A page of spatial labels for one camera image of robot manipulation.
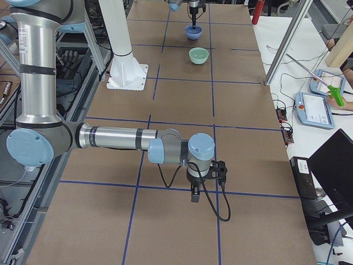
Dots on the aluminium frame post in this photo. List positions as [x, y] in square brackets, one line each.
[287, 39]

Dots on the green bowl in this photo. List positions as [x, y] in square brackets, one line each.
[198, 55]

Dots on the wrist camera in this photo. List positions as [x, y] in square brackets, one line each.
[218, 171]
[202, 5]

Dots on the seated person black shirt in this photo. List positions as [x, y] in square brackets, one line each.
[347, 71]

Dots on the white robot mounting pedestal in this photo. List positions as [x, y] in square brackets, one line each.
[126, 72]

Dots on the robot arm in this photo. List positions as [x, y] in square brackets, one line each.
[174, 5]
[41, 135]

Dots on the black monitor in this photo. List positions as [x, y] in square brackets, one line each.
[331, 165]

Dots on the blue bowl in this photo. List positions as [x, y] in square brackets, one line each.
[193, 33]

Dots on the black desktop computer box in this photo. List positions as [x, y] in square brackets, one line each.
[303, 178]

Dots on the red cylinder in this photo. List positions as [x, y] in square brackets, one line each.
[257, 11]

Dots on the teach pendant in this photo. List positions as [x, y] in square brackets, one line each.
[336, 80]
[312, 110]

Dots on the far teach pendant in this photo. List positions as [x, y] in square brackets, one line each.
[336, 80]

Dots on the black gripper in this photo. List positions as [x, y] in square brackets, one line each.
[193, 8]
[194, 180]

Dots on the near teach pendant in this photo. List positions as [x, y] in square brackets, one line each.
[312, 110]

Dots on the orange black electronics board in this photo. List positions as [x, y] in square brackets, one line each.
[281, 114]

